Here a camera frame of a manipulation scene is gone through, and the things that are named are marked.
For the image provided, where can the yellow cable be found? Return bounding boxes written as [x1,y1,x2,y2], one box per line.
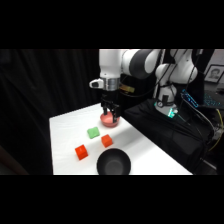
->
[209,108,224,152]

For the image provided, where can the small orange cube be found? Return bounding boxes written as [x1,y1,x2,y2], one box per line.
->
[101,134,114,148]

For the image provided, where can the small green light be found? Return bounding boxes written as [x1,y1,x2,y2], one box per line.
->
[167,108,178,119]

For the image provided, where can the large orange cube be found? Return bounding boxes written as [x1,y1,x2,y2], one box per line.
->
[74,144,89,161]

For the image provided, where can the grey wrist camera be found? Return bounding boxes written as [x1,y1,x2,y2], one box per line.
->
[88,78,105,90]

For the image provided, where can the framed portrait picture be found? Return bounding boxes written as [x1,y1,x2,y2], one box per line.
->
[203,64,224,84]

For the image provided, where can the black robot stand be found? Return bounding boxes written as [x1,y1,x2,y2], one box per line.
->
[123,98,215,176]

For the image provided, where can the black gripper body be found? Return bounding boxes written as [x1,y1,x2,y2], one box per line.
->
[101,93,121,114]

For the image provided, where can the keyboard with blue lights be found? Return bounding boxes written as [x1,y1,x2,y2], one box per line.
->
[181,88,224,110]

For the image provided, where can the black curtain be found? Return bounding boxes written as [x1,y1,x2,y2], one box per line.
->
[0,49,158,176]

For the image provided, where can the black bowl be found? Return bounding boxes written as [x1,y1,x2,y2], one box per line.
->
[96,148,132,176]

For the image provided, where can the pink bowl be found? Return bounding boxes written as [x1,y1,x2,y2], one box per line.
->
[100,112,122,128]

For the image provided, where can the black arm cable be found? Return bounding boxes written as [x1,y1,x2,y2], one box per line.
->
[119,49,181,101]

